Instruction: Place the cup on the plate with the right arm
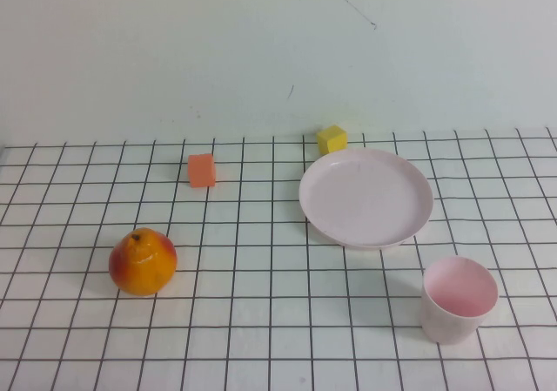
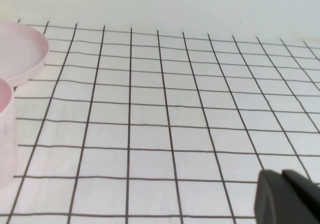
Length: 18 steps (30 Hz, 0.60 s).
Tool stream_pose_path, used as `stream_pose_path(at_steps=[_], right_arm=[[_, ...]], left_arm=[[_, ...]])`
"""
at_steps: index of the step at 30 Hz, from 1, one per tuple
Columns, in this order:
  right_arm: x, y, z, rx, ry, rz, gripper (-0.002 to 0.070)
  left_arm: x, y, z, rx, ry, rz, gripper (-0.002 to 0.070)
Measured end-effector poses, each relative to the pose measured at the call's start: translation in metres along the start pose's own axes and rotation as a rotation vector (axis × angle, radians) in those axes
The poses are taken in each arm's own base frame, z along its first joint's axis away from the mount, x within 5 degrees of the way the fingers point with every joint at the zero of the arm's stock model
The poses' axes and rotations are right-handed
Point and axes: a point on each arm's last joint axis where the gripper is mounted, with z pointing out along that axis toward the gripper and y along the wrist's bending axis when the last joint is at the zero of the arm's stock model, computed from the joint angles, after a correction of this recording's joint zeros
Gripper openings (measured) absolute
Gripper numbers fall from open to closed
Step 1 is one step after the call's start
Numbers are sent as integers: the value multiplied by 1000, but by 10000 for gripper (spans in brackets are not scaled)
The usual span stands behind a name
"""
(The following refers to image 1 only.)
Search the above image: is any orange foam cube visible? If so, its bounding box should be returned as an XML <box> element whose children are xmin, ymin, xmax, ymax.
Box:
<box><xmin>187</xmin><ymin>152</ymin><xmax>218</xmax><ymax>189</ymax></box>

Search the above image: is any white black-grid tablecloth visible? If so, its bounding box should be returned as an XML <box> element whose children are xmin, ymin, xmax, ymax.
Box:
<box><xmin>0</xmin><ymin>127</ymin><xmax>557</xmax><ymax>391</ymax></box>

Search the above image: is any pale pink plastic cup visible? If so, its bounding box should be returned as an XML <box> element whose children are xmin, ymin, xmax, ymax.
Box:
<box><xmin>419</xmin><ymin>255</ymin><xmax>500</xmax><ymax>346</ymax></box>

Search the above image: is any orange red pear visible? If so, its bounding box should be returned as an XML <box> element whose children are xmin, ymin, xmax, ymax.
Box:
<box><xmin>108</xmin><ymin>227</ymin><xmax>178</xmax><ymax>297</ymax></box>

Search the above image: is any yellow foam cube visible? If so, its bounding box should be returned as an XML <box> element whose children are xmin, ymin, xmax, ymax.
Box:
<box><xmin>316</xmin><ymin>124</ymin><xmax>349</xmax><ymax>156</ymax></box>

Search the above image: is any pale pink round plate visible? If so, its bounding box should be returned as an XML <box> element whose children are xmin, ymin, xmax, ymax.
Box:
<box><xmin>298</xmin><ymin>147</ymin><xmax>435</xmax><ymax>251</ymax></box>

